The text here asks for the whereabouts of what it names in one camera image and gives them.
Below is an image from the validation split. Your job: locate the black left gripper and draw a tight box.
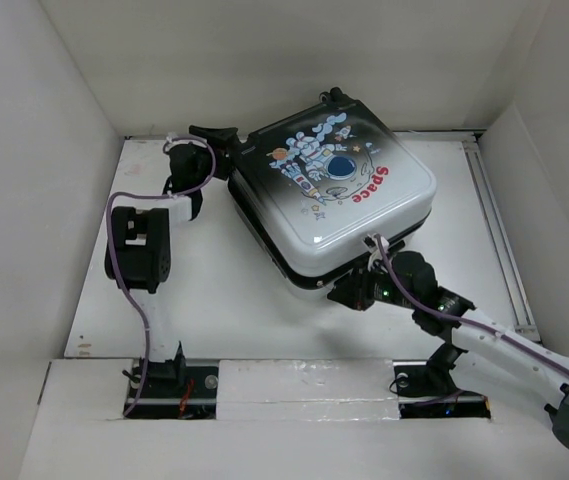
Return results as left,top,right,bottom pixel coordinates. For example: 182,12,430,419
187,128,236,189

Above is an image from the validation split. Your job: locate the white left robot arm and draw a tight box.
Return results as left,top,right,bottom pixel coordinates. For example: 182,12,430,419
104,126,240,397

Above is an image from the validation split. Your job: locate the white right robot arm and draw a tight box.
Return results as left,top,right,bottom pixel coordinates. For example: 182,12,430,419
328,250,569,450

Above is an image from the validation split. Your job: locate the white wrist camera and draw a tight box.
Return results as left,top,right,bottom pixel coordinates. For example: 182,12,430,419
162,132,190,154
364,234,390,270

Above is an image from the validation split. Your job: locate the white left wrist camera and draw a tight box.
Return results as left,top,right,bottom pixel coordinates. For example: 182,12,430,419
162,132,190,154

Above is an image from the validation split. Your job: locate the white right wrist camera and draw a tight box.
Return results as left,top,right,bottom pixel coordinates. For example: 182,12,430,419
364,234,390,270

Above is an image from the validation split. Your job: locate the black suitcase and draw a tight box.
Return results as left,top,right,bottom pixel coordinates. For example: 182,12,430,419
228,87,437,298

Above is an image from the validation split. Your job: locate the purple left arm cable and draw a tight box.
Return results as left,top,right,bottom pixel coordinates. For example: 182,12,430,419
105,137,215,416

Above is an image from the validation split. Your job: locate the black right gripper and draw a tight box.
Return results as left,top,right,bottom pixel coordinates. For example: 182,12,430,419
326,258,418,312

